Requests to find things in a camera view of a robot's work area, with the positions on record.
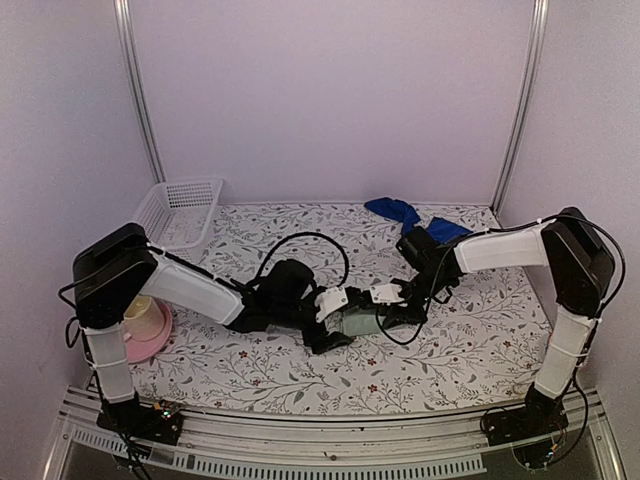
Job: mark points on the pink cup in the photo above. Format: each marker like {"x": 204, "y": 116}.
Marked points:
{"x": 143, "y": 319}

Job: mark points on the left aluminium frame post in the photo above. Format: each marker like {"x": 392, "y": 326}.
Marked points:
{"x": 125, "y": 29}

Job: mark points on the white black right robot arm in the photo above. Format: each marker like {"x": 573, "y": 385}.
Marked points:
{"x": 585, "y": 269}

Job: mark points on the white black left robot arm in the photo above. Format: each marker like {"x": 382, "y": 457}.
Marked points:
{"x": 110, "y": 274}

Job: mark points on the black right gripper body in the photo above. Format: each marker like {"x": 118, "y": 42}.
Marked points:
{"x": 428, "y": 286}

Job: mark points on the pink plate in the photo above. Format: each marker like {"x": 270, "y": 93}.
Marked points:
{"x": 139, "y": 350}

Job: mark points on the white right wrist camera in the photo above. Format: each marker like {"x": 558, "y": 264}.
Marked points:
{"x": 387, "y": 294}

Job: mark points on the white plastic basket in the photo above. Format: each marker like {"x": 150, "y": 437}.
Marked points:
{"x": 178, "y": 214}

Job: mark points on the aluminium frame post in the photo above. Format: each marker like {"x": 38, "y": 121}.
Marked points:
{"x": 125, "y": 29}
{"x": 533, "y": 57}

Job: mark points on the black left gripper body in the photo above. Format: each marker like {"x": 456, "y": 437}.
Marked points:
{"x": 285, "y": 314}

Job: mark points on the aluminium front rail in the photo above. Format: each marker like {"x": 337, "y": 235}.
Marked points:
{"x": 227, "y": 444}

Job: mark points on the right aluminium frame post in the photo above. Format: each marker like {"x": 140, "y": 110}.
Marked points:
{"x": 533, "y": 57}

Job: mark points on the blue towel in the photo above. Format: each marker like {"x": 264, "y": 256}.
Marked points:
{"x": 410, "y": 220}

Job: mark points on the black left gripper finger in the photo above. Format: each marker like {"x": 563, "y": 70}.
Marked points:
{"x": 357, "y": 299}
{"x": 330, "y": 341}

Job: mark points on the light green towel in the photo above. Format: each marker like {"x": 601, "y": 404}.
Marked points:
{"x": 354, "y": 323}

